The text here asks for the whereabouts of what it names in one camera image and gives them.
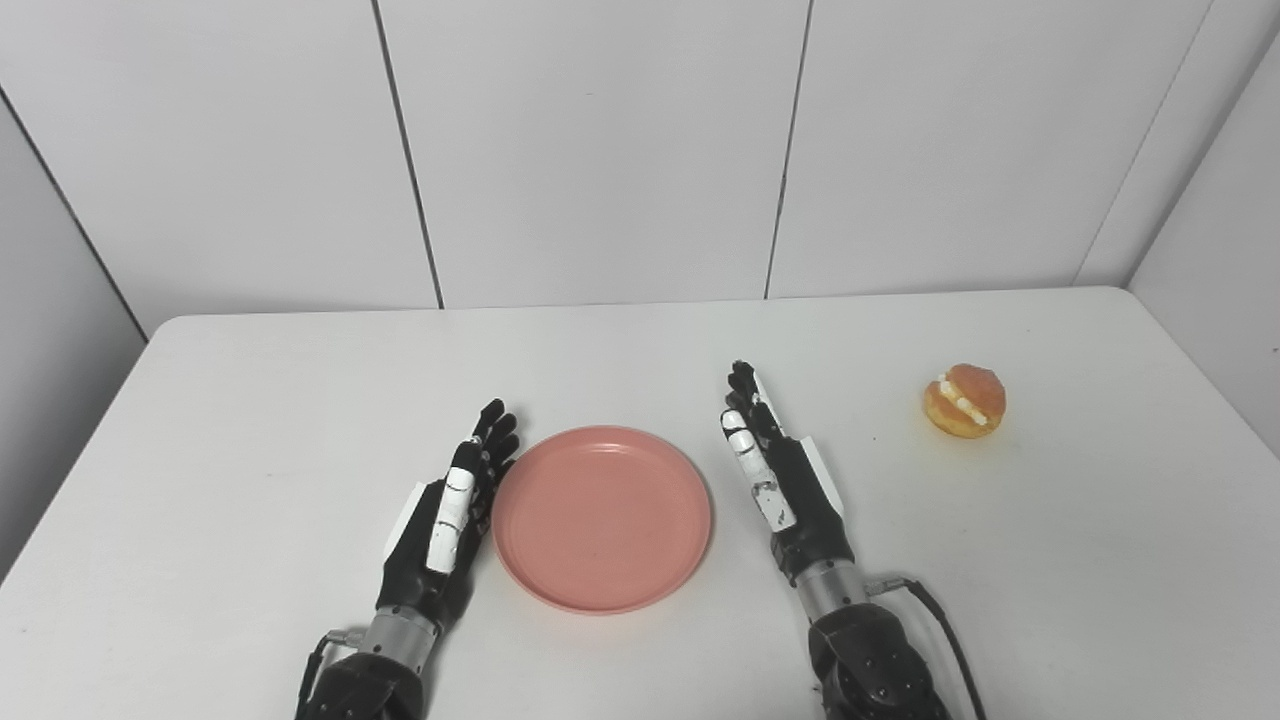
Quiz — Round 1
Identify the pink plate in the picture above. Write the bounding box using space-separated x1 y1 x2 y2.
491 426 713 615

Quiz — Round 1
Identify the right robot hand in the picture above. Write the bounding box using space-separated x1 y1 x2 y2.
720 361 857 587

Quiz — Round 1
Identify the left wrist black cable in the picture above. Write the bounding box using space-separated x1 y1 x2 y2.
294 630 363 720

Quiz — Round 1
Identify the cream puff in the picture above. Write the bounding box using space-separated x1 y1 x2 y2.
922 363 1007 440

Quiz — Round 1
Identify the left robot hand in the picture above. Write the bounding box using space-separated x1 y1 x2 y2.
375 399 521 633

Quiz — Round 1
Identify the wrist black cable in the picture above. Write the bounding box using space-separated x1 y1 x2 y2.
866 576 989 720
294 630 363 720

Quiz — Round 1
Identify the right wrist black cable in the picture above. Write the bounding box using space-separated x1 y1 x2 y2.
866 576 989 720

